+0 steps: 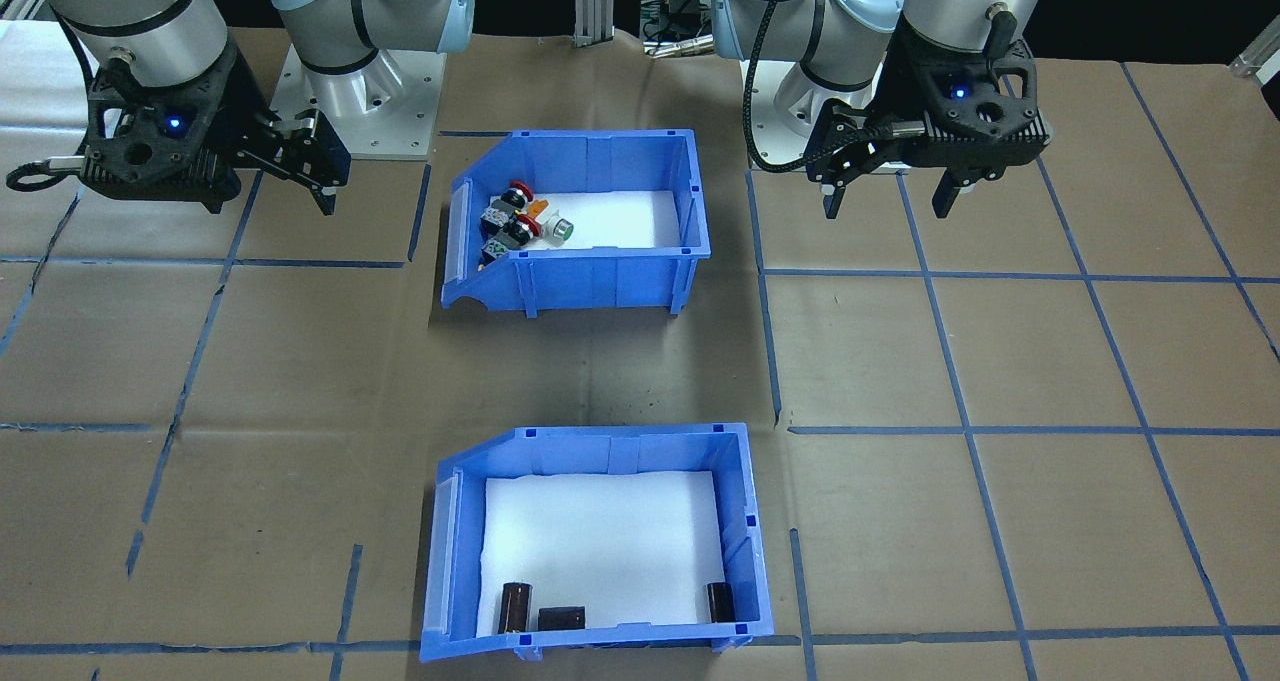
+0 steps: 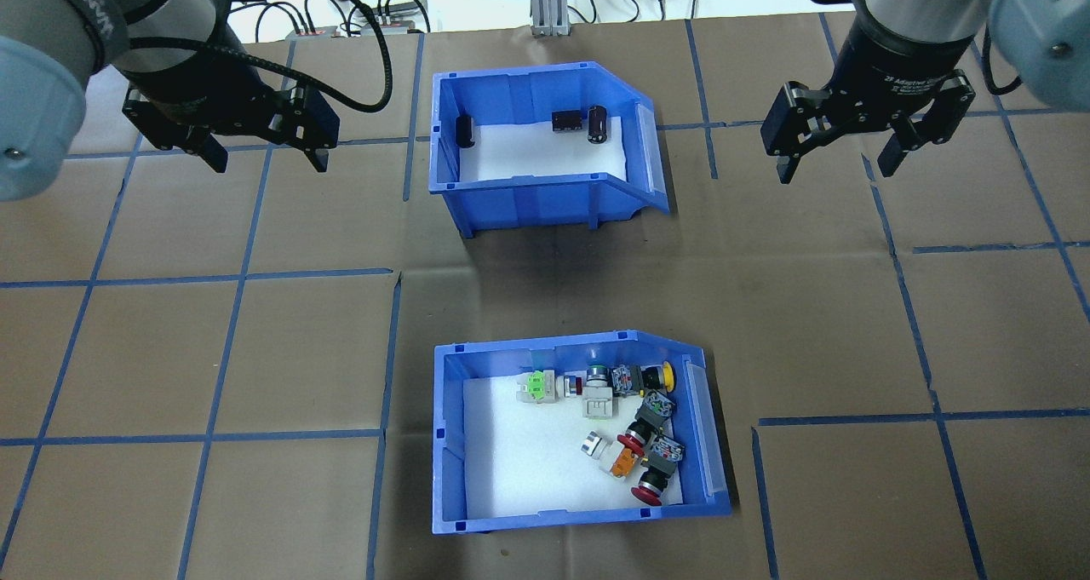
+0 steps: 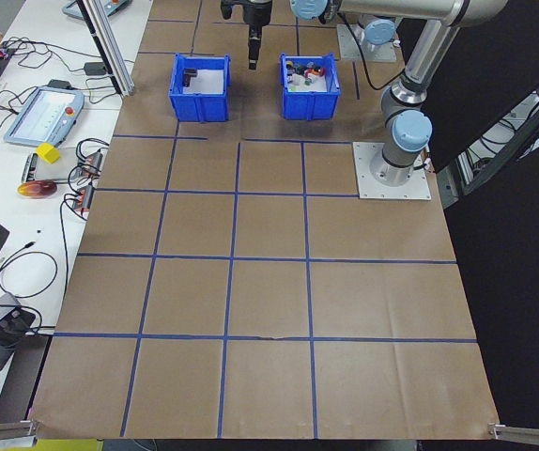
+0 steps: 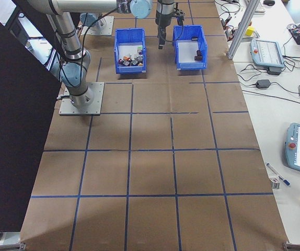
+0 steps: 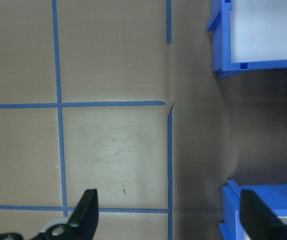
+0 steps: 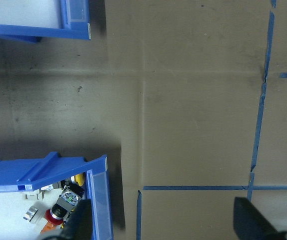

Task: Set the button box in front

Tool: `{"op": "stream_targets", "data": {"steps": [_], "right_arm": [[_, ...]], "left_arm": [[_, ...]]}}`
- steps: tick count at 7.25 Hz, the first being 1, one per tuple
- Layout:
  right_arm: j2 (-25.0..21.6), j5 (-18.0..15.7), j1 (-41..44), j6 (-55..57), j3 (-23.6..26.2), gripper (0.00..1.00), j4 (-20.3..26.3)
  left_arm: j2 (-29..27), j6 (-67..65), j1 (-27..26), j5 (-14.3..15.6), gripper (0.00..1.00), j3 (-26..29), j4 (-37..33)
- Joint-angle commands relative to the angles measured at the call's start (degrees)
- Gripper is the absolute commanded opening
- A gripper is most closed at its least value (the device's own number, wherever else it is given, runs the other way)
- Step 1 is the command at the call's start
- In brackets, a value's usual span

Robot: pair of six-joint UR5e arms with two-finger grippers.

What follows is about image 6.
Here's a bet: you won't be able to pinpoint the white foam pad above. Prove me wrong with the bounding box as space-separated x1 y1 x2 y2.
0 0 62 28
0 191 67 240

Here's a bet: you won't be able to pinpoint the blue plastic bin with buttons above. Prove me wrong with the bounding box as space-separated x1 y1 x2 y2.
0 151 115 240

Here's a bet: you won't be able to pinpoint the blue plastic bin black parts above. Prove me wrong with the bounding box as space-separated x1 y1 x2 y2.
0 0 92 44

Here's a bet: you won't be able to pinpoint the yellow push button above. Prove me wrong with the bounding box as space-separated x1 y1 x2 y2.
40 173 86 193

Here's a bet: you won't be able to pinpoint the orange plastic part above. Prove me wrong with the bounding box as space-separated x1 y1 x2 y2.
39 221 65 235

